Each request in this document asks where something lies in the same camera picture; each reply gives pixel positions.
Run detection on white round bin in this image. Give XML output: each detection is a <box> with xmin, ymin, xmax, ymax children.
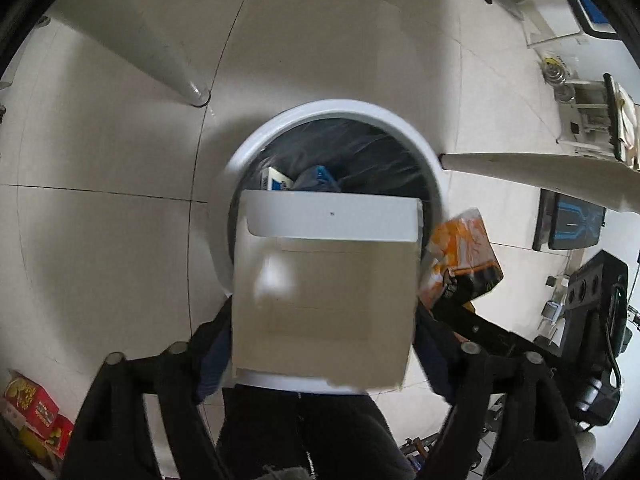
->
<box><xmin>209</xmin><ymin>99</ymin><xmax>447</xmax><ymax>395</ymax></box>

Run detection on beige towel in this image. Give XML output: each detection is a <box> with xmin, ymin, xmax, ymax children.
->
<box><xmin>612</xmin><ymin>85</ymin><xmax>640</xmax><ymax>169</ymax></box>

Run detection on blue plastic wrapper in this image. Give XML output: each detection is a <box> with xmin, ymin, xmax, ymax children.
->
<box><xmin>292</xmin><ymin>164</ymin><xmax>344</xmax><ymax>194</ymax></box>

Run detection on white table leg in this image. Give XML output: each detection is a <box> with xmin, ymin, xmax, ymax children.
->
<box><xmin>440</xmin><ymin>152</ymin><xmax>640</xmax><ymax>214</ymax></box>
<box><xmin>75</xmin><ymin>5</ymin><xmax>211</xmax><ymax>107</ymax></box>

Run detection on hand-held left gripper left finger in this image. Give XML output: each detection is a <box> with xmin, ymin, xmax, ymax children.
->
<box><xmin>60</xmin><ymin>297</ymin><xmax>236</xmax><ymax>480</ymax></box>

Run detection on black and blue fitness board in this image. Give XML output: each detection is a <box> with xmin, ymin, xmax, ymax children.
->
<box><xmin>532</xmin><ymin>190</ymin><xmax>607</xmax><ymax>253</ymax></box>

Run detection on white cardboard box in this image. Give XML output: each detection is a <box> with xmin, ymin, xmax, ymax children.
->
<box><xmin>230</xmin><ymin>189</ymin><xmax>425</xmax><ymax>394</ymax></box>

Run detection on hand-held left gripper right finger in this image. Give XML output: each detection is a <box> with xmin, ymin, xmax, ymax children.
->
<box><xmin>412</xmin><ymin>310</ymin><xmax>587</xmax><ymax>480</ymax></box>

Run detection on person's dark trousers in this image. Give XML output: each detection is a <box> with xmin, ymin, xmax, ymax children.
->
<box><xmin>217</xmin><ymin>384</ymin><xmax>417</xmax><ymax>480</ymax></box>

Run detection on orange printed packet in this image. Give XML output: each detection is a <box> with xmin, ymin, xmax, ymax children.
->
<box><xmin>417</xmin><ymin>208</ymin><xmax>505</xmax><ymax>311</ymax></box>

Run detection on red snack box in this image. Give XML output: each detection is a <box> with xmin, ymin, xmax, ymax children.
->
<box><xmin>4</xmin><ymin>370</ymin><xmax>61</xmax><ymax>438</ymax></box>
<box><xmin>44</xmin><ymin>414</ymin><xmax>76</xmax><ymax>460</ymax></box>

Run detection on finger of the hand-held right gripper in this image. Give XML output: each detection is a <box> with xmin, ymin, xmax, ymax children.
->
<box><xmin>430</xmin><ymin>304</ymin><xmax>567</xmax><ymax>362</ymax></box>

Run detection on blue and white box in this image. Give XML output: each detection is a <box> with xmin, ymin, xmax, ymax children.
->
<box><xmin>259</xmin><ymin>166</ymin><xmax>296</xmax><ymax>192</ymax></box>

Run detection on person's right forearm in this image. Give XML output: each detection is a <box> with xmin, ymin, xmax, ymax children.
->
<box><xmin>575</xmin><ymin>432</ymin><xmax>599</xmax><ymax>463</ymax></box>

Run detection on black bin bag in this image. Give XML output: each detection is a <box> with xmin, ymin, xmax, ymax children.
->
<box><xmin>232</xmin><ymin>117</ymin><xmax>432</xmax><ymax>261</ymax></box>

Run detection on white framed stool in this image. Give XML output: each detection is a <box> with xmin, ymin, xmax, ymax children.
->
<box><xmin>560</xmin><ymin>74</ymin><xmax>640</xmax><ymax>171</ymax></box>

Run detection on black speaker box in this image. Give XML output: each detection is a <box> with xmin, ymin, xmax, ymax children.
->
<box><xmin>569</xmin><ymin>250</ymin><xmax>629</xmax><ymax>312</ymax></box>

